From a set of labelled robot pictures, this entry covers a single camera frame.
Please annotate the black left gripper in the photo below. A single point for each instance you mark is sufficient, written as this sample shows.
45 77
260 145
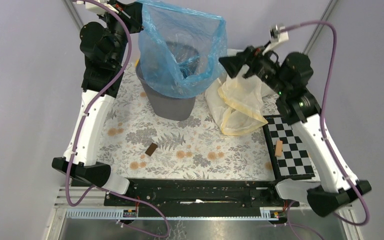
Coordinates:
134 9

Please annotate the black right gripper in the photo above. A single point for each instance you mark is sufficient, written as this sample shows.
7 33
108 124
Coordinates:
232 64

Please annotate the translucent white plastic bag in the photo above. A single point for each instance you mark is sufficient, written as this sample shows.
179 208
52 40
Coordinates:
237 104

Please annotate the blue plastic trash bag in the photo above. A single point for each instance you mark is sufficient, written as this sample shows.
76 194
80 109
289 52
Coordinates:
205 32

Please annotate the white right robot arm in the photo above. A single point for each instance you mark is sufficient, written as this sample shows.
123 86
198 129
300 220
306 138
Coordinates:
338 185

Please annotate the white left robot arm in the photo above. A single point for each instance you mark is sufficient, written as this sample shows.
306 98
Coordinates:
106 46

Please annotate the grey mesh trash bin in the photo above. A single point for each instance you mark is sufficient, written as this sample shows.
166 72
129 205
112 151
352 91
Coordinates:
177 109

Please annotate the small wooden block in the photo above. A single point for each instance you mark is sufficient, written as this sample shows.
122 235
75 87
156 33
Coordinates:
278 149

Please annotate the black white checkerboard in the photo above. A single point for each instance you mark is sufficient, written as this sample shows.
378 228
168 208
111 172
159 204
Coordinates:
295 162

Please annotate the brown rectangular block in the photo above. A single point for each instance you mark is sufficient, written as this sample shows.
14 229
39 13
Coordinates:
151 149

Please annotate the floral patterned table mat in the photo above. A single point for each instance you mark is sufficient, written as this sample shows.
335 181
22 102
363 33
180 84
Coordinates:
191 149

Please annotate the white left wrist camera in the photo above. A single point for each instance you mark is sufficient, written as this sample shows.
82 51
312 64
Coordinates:
99 7

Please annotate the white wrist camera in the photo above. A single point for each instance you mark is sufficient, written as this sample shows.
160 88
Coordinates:
99 7
277 36

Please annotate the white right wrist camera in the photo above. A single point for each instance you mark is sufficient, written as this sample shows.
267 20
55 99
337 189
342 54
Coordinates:
277 36

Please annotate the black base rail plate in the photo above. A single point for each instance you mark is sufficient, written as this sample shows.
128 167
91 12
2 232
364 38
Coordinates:
197 198

